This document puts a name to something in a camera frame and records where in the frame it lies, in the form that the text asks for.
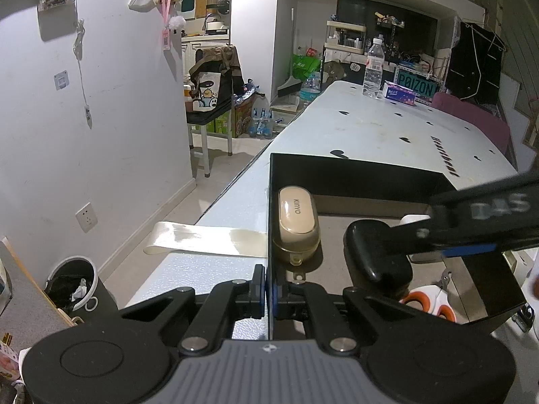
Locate white wall socket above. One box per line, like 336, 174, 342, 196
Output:
75, 203, 98, 233

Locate black vest white trim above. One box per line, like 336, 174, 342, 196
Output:
445, 21, 506, 106

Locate white paper strip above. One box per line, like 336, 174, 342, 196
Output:
143, 221, 269, 258

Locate black cardboard box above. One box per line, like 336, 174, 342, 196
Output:
268, 153, 520, 339

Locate clear water bottle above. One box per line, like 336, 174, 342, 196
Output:
363, 37, 385, 99

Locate pink chair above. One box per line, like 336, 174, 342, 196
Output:
432, 92, 512, 156

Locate blue tissue pack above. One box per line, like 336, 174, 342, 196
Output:
382, 83, 417, 107

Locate white stool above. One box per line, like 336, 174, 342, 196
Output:
187, 113, 234, 178

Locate beige earbud case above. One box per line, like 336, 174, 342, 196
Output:
272, 185, 323, 267

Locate black oval case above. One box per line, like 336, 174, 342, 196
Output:
343, 220, 414, 297

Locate orange-handled scissors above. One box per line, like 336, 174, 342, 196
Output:
398, 285, 457, 324

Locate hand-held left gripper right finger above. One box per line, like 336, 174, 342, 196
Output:
272, 280, 422, 356

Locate white storage rack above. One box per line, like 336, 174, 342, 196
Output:
323, 20, 368, 55

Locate cartoon tote bag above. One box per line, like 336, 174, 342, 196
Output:
187, 44, 245, 114

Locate white wall cable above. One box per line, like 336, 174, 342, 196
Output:
72, 19, 93, 129

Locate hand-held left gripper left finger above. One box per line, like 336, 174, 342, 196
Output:
120, 264, 270, 356

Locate colourful cardboard carton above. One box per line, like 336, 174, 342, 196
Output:
233, 93, 257, 139

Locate Poizon sign box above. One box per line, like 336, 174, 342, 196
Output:
393, 68, 439, 104

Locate black tiered stand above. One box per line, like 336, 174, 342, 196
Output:
375, 10, 407, 62

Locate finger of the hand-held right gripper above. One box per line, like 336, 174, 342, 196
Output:
391, 216, 539, 260

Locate white round device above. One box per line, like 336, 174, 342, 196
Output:
503, 249, 539, 293

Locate pink lanyard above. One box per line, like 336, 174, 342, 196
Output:
159, 0, 178, 49

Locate green plastic bag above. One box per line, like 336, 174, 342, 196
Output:
288, 53, 323, 80

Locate black trash bin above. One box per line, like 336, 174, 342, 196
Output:
43, 255, 119, 325

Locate pack of water bottles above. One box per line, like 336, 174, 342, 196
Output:
248, 95, 287, 139

